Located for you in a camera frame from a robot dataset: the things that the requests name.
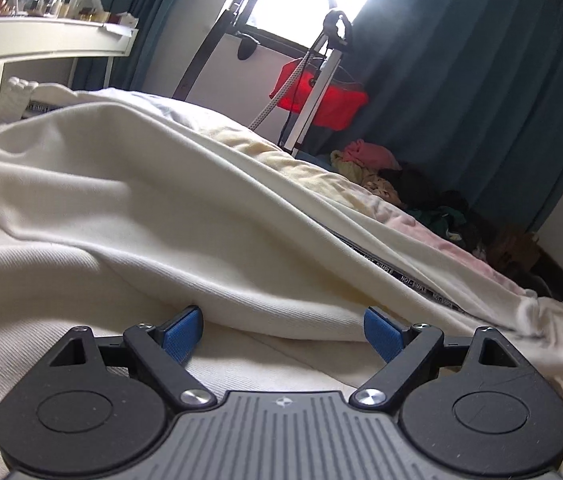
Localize cream white sweatpants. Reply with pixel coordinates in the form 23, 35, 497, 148
0, 76, 563, 480

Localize pile of assorted clothes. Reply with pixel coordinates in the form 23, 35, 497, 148
329, 141, 563, 302

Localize pastel pink bed sheet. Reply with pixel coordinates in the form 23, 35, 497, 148
125, 90, 563, 480

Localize red cloth on steamer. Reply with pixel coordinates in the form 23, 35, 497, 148
267, 57, 369, 130

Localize black white standing panel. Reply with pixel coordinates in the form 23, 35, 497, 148
172, 4, 238, 101

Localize blue curtain right panel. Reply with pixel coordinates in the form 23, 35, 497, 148
304, 0, 563, 230

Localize blue curtain panel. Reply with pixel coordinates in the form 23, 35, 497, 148
304, 0, 563, 230
72, 0, 198, 92

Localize garment steamer stand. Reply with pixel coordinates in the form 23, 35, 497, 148
248, 8, 355, 157

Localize white vanity desk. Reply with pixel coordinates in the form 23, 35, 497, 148
0, 18, 137, 89

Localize blue curtain left panel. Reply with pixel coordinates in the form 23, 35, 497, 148
72, 0, 198, 92

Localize dark window frame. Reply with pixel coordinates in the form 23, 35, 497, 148
230, 0, 363, 61

